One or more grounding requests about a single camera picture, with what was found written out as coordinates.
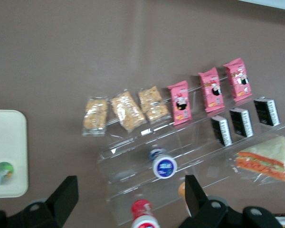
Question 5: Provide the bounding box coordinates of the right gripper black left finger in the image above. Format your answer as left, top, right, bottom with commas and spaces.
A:
6, 175, 80, 228

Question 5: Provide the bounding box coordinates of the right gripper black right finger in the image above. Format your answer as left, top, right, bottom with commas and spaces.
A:
177, 174, 229, 228

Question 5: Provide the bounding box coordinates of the green gum bottle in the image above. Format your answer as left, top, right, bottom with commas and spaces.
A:
0, 161, 15, 192

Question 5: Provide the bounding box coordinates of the orange gum bottle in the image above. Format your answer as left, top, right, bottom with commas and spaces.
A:
178, 181, 188, 210

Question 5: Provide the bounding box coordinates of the blue gum bottle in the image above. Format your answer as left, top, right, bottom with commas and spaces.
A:
149, 146, 178, 179

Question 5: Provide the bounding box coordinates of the red gum bottle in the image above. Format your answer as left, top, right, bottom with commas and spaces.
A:
130, 199, 160, 228

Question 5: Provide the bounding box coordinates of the clear acrylic gum step stand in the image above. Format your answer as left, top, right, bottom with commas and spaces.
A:
96, 129, 228, 226

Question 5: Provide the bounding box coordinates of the beige plastic tray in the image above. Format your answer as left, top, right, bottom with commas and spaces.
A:
0, 109, 29, 198

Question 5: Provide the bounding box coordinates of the clear acrylic snack step stand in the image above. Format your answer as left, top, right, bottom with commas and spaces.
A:
170, 71, 285, 188

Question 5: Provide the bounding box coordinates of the black snack packet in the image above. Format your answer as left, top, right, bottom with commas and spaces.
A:
210, 115, 233, 146
229, 107, 254, 138
253, 98, 281, 126

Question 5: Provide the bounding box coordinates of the wrapped triangle sandwich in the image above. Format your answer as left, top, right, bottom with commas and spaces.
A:
232, 135, 285, 185

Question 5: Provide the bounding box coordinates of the wrapped granola bar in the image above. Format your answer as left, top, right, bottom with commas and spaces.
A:
110, 91, 147, 132
137, 86, 170, 124
82, 96, 109, 137

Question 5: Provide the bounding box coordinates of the pink snack packet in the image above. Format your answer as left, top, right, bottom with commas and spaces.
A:
223, 57, 252, 102
167, 80, 193, 126
198, 67, 225, 113

